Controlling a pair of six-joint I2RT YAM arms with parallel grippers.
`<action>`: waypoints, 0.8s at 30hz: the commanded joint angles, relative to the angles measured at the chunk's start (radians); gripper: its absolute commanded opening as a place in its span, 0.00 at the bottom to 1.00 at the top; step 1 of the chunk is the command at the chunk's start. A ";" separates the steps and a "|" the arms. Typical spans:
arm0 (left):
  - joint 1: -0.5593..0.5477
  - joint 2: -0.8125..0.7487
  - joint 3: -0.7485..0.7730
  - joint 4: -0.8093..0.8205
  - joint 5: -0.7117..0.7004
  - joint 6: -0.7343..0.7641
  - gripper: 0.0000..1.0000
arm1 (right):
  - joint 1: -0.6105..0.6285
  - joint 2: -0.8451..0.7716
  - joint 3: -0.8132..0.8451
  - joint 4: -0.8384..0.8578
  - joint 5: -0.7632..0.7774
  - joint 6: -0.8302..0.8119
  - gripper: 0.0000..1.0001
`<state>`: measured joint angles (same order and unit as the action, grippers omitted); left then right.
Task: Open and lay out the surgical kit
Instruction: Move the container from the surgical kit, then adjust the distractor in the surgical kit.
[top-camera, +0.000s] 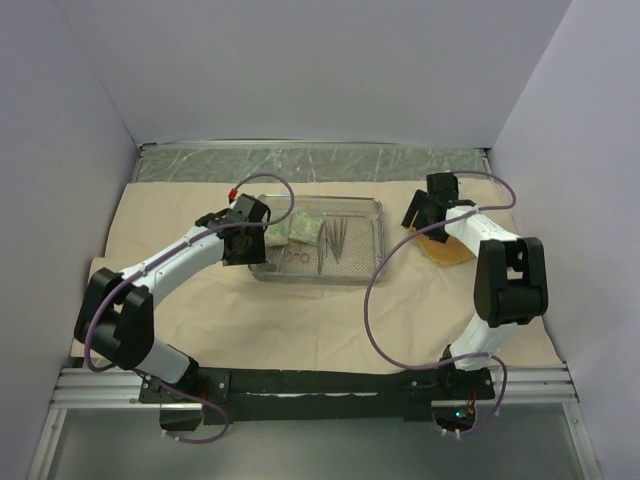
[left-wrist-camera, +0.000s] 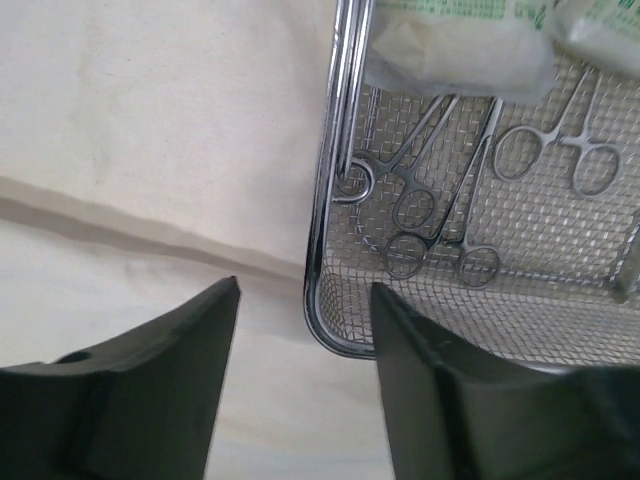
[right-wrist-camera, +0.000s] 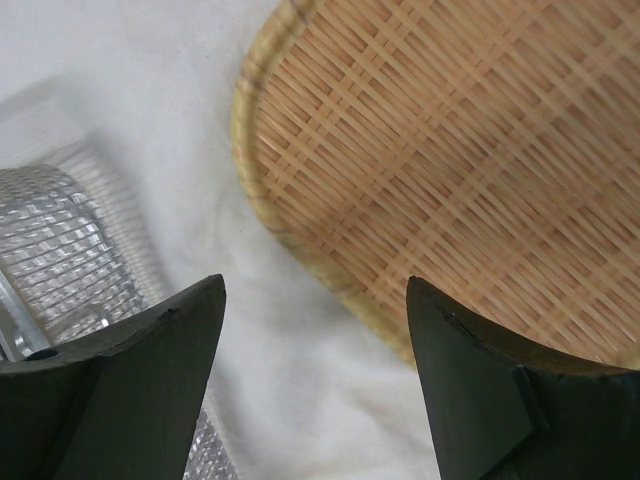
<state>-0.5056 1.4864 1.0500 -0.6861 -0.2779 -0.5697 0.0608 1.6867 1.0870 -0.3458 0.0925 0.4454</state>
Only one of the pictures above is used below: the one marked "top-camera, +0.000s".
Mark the steel mesh instrument tray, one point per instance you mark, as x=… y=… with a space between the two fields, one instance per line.
x=363 y=251

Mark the steel tweezers bundle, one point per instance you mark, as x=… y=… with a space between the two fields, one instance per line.
x=335 y=231

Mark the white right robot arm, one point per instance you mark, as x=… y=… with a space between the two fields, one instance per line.
x=510 y=284

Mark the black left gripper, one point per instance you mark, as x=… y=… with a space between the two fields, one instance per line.
x=257 y=253

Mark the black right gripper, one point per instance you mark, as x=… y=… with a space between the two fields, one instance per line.
x=419 y=203

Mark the gauze packet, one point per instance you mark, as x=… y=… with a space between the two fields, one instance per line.
x=278 y=234
x=305 y=228

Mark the right gauze packet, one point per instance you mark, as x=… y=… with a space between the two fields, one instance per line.
x=305 y=228

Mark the left gauze packet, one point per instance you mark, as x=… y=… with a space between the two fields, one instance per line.
x=278 y=234

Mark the aluminium front frame rail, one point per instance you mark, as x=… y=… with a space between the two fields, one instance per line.
x=81 y=388

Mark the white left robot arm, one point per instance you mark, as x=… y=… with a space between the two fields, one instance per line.
x=116 y=318

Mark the orange woven bamboo tray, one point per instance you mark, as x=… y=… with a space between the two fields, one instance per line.
x=451 y=253

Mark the aluminium table edge rail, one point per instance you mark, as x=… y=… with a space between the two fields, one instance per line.
x=485 y=155

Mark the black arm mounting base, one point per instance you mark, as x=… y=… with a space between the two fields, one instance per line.
x=280 y=395

